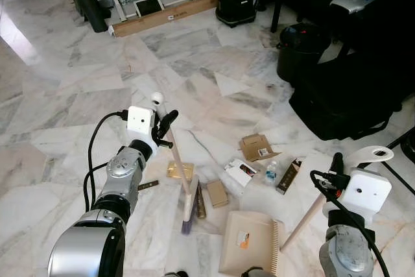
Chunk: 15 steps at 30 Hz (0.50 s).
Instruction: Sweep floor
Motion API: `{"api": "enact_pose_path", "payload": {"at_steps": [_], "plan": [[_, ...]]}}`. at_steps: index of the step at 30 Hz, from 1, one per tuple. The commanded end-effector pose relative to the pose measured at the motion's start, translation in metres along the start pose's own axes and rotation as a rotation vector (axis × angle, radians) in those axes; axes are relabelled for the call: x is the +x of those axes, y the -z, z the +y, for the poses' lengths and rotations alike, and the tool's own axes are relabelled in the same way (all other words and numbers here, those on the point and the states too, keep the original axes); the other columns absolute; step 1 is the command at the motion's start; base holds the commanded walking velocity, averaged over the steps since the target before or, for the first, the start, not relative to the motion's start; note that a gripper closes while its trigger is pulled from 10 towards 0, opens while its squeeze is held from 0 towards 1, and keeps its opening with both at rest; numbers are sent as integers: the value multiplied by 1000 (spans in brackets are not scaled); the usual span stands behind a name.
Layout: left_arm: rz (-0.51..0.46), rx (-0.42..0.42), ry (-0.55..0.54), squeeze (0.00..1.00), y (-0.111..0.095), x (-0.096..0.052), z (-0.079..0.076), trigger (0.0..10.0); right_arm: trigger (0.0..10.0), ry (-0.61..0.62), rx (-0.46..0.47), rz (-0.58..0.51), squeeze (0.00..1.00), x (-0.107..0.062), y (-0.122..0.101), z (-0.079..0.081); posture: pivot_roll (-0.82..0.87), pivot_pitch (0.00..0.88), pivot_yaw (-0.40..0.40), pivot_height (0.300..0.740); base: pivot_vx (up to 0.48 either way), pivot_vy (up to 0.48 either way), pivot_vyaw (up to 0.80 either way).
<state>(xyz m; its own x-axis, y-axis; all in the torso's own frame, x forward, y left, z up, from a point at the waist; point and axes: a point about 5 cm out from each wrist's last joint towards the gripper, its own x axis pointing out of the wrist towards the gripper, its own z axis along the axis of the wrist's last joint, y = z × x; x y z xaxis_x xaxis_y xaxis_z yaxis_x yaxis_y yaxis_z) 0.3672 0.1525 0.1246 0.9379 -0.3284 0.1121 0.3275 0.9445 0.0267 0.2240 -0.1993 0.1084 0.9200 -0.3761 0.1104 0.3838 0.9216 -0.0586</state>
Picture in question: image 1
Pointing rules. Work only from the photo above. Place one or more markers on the white red carton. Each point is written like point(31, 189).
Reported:
point(240, 173)

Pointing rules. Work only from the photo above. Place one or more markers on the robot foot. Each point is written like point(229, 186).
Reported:
point(174, 274)
point(259, 272)

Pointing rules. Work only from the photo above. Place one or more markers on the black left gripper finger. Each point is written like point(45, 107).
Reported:
point(157, 126)
point(168, 122)

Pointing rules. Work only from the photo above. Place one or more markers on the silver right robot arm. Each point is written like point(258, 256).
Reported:
point(347, 251)

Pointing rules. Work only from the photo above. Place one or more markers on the small tan cardboard box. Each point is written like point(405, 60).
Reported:
point(217, 194)

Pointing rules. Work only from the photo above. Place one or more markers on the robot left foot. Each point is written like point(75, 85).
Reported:
point(174, 274)

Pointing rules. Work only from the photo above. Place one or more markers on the flat gold box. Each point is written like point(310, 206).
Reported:
point(179, 170)

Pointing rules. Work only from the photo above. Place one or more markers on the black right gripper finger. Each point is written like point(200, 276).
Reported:
point(337, 163)

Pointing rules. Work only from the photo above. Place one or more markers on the black metal stand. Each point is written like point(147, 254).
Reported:
point(399, 160)

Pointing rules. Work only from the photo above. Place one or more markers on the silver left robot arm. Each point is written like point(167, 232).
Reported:
point(84, 251)

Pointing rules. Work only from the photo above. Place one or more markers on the bronze brown tube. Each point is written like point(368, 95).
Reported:
point(201, 202)

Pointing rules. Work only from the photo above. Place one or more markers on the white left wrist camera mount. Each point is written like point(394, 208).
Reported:
point(140, 122)

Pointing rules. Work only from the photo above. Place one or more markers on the small clear water bottle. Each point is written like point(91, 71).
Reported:
point(271, 173)

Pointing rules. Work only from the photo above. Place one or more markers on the white framed black tablet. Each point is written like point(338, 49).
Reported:
point(149, 6)

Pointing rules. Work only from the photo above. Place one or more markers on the open brown cardboard box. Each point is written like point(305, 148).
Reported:
point(255, 147)

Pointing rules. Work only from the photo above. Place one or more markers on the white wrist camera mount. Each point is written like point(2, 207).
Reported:
point(368, 192)
point(140, 122)

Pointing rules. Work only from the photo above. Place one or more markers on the black soft bag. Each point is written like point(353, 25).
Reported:
point(350, 98)

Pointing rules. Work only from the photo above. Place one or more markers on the long brown cardboard box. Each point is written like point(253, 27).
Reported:
point(162, 21)

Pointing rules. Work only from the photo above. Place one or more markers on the black round bin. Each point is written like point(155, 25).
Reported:
point(301, 53)

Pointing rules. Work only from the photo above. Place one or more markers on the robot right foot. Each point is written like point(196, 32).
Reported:
point(259, 272)

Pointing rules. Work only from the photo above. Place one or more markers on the thin dark brown bar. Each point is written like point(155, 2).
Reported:
point(148, 185)

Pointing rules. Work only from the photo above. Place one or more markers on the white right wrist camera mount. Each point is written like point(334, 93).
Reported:
point(368, 192)

